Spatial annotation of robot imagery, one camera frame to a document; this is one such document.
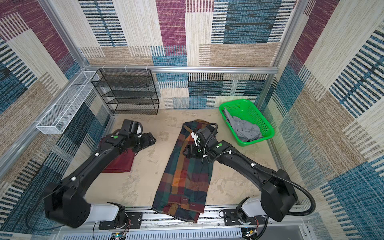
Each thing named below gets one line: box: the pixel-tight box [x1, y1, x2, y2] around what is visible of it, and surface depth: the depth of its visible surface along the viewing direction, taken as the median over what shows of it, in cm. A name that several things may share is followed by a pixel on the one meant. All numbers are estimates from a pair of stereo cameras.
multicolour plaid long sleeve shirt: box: [152, 119, 214, 224], surface depth 85 cm
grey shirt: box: [222, 107, 264, 142], surface depth 101 cm
